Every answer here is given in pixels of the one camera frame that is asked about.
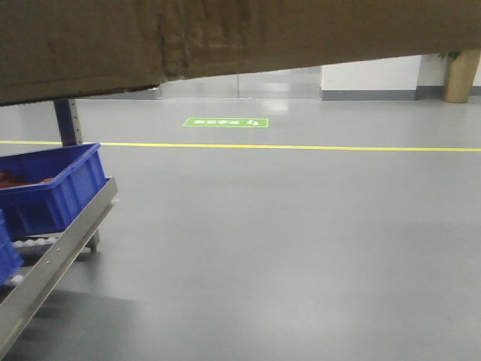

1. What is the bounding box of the brown cardboard carton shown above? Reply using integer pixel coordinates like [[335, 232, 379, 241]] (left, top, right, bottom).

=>
[[1, 1, 480, 105]]

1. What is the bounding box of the green floor sign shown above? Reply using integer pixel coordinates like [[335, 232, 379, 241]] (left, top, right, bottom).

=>
[[183, 117, 270, 128]]

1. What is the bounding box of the blue bin with red bag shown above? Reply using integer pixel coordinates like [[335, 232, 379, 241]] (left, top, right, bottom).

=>
[[1, 143, 107, 238]]

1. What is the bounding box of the white roller track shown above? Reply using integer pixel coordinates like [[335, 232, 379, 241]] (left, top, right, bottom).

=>
[[2, 235, 59, 288]]

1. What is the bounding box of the red snack bag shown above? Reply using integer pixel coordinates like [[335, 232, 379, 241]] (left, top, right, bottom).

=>
[[0, 169, 53, 189]]

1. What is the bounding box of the blue bin at left edge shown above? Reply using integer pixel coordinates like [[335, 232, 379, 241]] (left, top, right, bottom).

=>
[[1, 211, 23, 286]]

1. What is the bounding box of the blue shelf upright post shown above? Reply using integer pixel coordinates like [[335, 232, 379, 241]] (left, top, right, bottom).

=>
[[53, 99, 83, 147]]

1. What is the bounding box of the stainless steel shelf rail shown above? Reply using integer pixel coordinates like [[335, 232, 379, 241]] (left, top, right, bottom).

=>
[[1, 177, 118, 357]]

